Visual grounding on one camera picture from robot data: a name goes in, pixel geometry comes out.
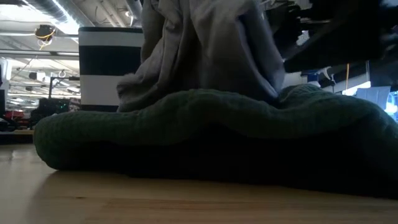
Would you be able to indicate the dark green garment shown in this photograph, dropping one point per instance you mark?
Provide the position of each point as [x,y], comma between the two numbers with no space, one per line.
[217,112]

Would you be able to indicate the grey brown garment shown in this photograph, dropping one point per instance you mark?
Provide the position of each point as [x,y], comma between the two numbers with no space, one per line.
[202,46]

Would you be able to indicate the navy white striped fabric bin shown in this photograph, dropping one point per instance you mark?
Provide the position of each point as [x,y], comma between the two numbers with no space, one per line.
[105,59]

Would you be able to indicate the clear spray bottle blue trigger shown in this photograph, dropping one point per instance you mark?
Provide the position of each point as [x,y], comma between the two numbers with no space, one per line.
[323,73]

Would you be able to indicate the white paper sheet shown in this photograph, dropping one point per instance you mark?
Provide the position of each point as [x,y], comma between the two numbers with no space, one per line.
[373,96]

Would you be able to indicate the red background item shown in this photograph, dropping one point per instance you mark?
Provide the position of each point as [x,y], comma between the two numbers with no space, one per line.
[14,114]

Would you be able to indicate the silver round duct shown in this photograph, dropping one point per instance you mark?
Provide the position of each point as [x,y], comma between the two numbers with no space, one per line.
[135,9]

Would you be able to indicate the spiral round ventilation duct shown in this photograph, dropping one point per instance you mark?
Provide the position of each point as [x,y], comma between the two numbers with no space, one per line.
[53,9]

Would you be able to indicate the black background rig frame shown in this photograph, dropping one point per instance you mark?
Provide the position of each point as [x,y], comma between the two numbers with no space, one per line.
[50,88]

